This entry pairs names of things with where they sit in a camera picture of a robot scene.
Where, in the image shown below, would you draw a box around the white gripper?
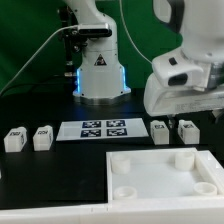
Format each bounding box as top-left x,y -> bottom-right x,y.
143,74 -> 224,129

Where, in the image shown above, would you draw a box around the white square tabletop part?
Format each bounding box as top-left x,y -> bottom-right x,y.
106,148 -> 224,200

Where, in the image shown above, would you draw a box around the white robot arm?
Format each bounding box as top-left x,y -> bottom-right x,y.
63,0 -> 224,117

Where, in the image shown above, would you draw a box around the white marker sheet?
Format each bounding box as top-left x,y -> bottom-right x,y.
56,118 -> 148,141

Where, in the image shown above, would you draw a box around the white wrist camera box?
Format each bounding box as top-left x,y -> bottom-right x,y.
152,48 -> 209,91

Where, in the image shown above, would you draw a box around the white front rail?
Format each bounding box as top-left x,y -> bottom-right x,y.
0,196 -> 224,224

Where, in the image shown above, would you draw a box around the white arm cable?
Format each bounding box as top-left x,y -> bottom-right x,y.
118,0 -> 154,65

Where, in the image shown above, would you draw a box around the black background camera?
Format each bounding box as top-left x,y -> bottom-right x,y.
77,23 -> 112,38

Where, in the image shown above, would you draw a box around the black cable on table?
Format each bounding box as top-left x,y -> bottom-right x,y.
0,75 -> 75,98

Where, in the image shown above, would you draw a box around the grey camera cable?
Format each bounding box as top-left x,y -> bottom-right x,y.
0,25 -> 80,98

